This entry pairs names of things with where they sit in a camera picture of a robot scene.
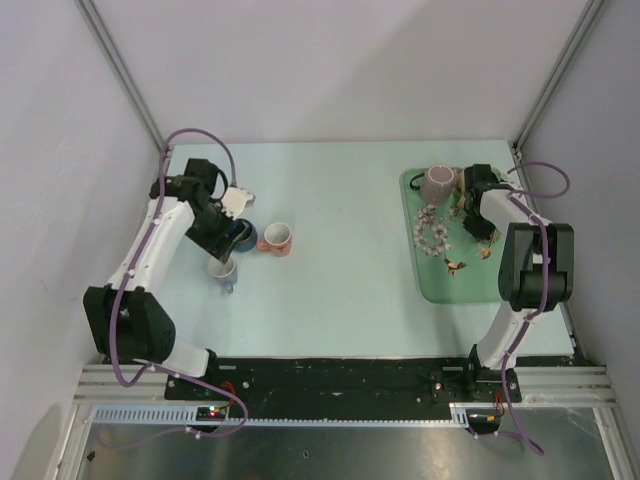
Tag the salmon pink mug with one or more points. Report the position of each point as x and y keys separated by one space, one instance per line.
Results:
x=277 y=240

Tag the small blue-grey cup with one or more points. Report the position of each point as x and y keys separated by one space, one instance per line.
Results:
x=225 y=273

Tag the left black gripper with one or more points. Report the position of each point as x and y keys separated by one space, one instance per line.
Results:
x=218 y=246

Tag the mauve upside-down mug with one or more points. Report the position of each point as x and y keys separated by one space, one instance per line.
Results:
x=437 y=185

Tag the green floral tray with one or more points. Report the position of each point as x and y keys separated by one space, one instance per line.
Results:
x=452 y=267

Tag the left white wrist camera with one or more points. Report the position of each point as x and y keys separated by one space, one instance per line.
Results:
x=235 y=201

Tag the aluminium frame post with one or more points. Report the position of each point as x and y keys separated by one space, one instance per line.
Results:
x=568 y=55
x=106 y=43

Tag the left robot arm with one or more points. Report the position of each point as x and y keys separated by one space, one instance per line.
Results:
x=126 y=319

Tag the grey cable duct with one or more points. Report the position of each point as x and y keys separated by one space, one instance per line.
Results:
x=193 y=415

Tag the small circuit board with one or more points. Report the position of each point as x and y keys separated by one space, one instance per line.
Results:
x=211 y=413

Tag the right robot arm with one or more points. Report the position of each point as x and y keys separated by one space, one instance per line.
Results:
x=536 y=269

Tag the right aluminium frame post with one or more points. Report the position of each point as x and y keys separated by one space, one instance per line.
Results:
x=568 y=55

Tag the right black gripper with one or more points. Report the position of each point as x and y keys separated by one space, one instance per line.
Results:
x=480 y=233

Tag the left aluminium frame post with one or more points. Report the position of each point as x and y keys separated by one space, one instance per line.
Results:
x=106 y=43

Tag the blue mug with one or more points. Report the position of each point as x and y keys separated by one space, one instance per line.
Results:
x=245 y=234

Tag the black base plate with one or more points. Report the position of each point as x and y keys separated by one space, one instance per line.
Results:
x=360 y=389

